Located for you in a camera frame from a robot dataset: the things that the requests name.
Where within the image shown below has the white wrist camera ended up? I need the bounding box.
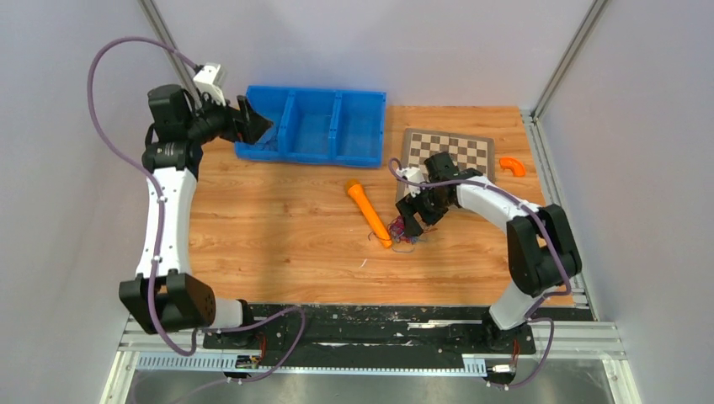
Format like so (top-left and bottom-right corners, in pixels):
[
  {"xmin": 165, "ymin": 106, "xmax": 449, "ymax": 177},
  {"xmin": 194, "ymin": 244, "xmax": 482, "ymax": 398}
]
[
  {"xmin": 397, "ymin": 167, "xmax": 425, "ymax": 197},
  {"xmin": 193, "ymin": 63, "xmax": 227, "ymax": 106}
]

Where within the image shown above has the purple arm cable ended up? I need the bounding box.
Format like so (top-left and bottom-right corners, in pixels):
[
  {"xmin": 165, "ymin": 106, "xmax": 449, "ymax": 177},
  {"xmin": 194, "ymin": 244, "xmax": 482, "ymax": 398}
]
[
  {"xmin": 387, "ymin": 157, "xmax": 573, "ymax": 391},
  {"xmin": 87, "ymin": 36, "xmax": 308, "ymax": 391}
]

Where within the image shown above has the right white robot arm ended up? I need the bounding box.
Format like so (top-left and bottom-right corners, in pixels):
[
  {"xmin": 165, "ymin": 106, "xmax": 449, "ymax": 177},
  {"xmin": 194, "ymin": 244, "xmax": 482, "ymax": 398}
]
[{"xmin": 387, "ymin": 152, "xmax": 583, "ymax": 352}]

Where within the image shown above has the right aluminium frame post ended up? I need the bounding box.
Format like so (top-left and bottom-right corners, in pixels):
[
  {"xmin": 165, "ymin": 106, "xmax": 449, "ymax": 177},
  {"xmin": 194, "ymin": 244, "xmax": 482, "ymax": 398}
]
[{"xmin": 531, "ymin": 0, "xmax": 610, "ymax": 121}]

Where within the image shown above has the blue three-compartment bin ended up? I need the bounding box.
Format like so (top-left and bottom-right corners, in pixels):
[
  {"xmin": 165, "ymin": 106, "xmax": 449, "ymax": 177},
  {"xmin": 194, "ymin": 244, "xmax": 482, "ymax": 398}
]
[{"xmin": 234, "ymin": 86, "xmax": 387, "ymax": 168}]

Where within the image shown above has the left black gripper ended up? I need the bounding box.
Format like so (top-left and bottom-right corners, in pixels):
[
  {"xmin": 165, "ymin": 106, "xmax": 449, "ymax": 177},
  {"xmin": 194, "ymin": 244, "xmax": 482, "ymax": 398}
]
[{"xmin": 184, "ymin": 89, "xmax": 273, "ymax": 146}]

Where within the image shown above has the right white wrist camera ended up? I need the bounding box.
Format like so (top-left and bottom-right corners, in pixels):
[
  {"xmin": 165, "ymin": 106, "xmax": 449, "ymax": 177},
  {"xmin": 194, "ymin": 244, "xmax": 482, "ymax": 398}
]
[{"xmin": 397, "ymin": 167, "xmax": 425, "ymax": 197}]

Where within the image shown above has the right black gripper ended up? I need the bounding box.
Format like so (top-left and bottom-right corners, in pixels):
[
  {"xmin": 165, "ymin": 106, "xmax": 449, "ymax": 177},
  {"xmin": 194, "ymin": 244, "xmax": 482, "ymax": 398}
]
[{"xmin": 396, "ymin": 183, "xmax": 451, "ymax": 239}]

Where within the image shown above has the orange curved plastic piece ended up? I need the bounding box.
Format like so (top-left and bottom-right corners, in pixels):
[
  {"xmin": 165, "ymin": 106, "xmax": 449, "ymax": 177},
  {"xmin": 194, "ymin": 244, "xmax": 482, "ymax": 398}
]
[{"xmin": 498, "ymin": 157, "xmax": 527, "ymax": 178}]

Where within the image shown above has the left aluminium frame post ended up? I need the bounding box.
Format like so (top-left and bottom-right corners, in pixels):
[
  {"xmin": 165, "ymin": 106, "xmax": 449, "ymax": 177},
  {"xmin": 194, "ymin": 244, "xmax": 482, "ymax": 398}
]
[{"xmin": 137, "ymin": 0, "xmax": 200, "ymax": 109}]

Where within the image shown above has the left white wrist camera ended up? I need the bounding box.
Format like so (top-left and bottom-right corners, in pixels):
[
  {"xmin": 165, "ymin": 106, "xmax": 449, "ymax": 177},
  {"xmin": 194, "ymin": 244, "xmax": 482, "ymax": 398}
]
[{"xmin": 193, "ymin": 63, "xmax": 227, "ymax": 106}]

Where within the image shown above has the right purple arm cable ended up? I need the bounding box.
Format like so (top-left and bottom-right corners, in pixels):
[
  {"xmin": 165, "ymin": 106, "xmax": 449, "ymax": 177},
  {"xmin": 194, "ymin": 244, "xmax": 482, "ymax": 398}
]
[{"xmin": 387, "ymin": 157, "xmax": 573, "ymax": 391}]

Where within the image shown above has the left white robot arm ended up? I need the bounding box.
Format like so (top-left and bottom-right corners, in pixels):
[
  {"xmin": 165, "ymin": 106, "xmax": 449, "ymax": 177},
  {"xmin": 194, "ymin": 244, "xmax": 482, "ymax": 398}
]
[{"xmin": 119, "ymin": 84, "xmax": 273, "ymax": 348}]

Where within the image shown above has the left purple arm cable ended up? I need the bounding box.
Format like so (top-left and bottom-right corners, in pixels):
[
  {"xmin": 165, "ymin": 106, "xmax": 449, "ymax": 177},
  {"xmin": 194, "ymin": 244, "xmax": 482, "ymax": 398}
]
[{"xmin": 87, "ymin": 36, "xmax": 308, "ymax": 391}]

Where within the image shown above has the aluminium frame post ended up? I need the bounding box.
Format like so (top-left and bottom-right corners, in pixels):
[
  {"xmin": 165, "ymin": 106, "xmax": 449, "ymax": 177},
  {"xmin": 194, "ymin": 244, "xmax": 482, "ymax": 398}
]
[
  {"xmin": 137, "ymin": 0, "xmax": 200, "ymax": 109},
  {"xmin": 531, "ymin": 0, "xmax": 610, "ymax": 121}
]

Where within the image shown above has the wooden chessboard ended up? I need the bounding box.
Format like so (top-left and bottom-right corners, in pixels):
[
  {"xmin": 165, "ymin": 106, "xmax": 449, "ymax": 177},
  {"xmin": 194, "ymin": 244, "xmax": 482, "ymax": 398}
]
[{"xmin": 400, "ymin": 128, "xmax": 497, "ymax": 183}]

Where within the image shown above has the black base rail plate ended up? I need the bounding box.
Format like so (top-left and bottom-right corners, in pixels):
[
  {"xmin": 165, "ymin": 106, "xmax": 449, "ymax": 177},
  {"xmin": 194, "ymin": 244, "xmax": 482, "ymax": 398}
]
[{"xmin": 201, "ymin": 305, "xmax": 536, "ymax": 370}]

